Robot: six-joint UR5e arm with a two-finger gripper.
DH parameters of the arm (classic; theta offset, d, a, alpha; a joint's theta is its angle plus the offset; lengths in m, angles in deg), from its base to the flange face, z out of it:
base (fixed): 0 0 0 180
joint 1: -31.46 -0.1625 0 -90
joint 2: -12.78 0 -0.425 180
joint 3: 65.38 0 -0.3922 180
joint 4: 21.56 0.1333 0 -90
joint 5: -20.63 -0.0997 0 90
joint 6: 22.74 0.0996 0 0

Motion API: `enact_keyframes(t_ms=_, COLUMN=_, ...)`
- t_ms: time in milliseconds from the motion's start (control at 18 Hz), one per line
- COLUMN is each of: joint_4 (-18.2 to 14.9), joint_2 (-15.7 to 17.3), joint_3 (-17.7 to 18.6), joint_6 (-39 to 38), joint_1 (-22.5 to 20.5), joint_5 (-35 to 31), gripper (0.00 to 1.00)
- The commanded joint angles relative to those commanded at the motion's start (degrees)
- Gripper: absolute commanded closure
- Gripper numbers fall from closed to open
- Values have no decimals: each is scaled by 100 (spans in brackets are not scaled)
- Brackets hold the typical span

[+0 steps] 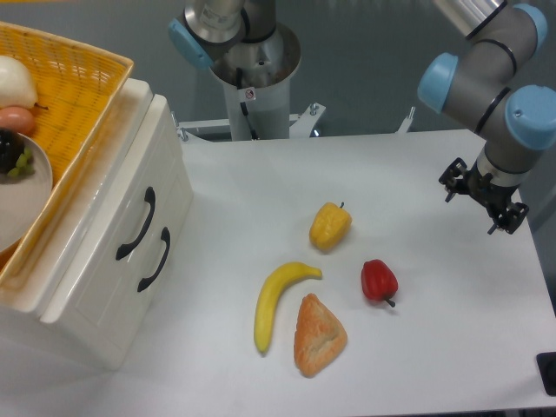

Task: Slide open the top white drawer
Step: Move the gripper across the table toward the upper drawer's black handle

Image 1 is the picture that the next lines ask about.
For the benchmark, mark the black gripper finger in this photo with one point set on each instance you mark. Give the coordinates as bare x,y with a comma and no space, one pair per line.
454,179
507,217

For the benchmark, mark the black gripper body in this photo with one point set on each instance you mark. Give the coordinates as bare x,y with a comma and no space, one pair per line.
497,200

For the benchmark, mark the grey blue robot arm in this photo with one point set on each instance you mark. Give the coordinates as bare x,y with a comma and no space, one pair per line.
517,125

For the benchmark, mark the white drawer cabinet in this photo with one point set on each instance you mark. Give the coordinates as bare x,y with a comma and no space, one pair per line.
22,309

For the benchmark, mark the red bell pepper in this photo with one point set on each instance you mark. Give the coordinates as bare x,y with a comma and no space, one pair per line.
378,282

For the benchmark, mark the yellow bell pepper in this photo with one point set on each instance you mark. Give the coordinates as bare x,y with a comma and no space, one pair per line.
330,225

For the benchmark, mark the black object at table edge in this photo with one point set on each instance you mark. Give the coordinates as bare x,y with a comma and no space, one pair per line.
547,369

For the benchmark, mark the yellow banana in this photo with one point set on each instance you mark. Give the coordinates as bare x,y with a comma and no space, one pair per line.
275,285

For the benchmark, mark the orange bread pastry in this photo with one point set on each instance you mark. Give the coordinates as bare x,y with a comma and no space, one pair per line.
319,337

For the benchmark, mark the yellow woven basket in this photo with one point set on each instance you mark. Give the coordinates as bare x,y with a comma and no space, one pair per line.
78,83

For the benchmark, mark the white plate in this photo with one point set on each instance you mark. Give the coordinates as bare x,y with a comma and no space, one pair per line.
23,198

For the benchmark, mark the dark grapes with stem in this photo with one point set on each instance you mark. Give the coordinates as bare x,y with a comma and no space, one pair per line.
16,156

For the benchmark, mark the white pear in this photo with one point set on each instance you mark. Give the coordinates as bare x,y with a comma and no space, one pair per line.
18,88

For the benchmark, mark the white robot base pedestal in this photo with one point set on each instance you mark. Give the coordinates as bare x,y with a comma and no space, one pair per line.
255,78

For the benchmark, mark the black lower drawer handle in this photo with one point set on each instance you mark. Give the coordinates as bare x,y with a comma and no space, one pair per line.
159,263

